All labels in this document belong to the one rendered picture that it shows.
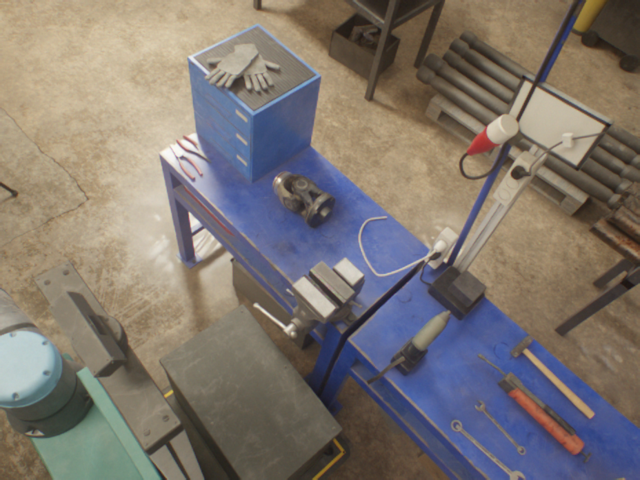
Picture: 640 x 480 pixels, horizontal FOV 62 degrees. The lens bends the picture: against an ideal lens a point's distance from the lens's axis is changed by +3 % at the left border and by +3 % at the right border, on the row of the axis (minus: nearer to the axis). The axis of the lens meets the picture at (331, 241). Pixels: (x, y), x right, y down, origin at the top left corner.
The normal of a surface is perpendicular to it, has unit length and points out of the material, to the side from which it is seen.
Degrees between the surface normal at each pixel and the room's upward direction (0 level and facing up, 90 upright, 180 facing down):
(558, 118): 90
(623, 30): 90
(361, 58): 90
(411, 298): 0
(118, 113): 0
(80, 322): 28
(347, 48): 90
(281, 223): 0
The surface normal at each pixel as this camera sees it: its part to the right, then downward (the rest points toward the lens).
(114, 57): 0.15, -0.51
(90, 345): -0.23, -0.22
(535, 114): -0.69, 0.55
